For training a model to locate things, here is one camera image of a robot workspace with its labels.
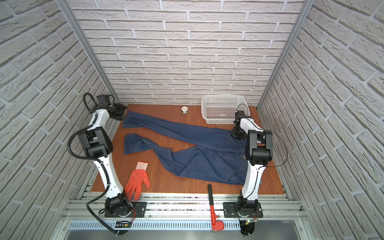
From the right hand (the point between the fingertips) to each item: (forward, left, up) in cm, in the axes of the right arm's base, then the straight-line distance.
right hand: (238, 135), depth 101 cm
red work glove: (-29, +66, 0) cm, 72 cm away
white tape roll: (+28, +36, 0) cm, 46 cm away
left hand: (+24, +77, +12) cm, 82 cm away
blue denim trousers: (-13, +18, 0) cm, 22 cm away
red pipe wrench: (-49, +24, 0) cm, 54 cm away
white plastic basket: (+21, +9, +5) cm, 24 cm away
